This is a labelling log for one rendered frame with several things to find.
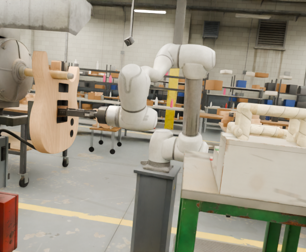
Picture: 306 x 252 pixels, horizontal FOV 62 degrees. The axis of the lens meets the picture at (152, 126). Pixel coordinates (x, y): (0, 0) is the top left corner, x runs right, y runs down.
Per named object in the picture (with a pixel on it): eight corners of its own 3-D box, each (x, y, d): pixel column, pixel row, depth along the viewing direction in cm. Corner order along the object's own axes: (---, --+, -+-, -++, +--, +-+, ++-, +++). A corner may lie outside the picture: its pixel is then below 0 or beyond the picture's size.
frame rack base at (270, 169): (219, 195, 77) (227, 139, 74) (214, 178, 92) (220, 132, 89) (315, 208, 73) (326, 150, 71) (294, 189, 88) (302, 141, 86)
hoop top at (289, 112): (242, 113, 74) (243, 102, 74) (240, 112, 77) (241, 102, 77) (315, 121, 72) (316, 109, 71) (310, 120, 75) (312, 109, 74)
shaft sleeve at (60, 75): (26, 77, 104) (23, 72, 101) (30, 72, 106) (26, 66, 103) (68, 81, 102) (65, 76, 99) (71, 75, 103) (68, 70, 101)
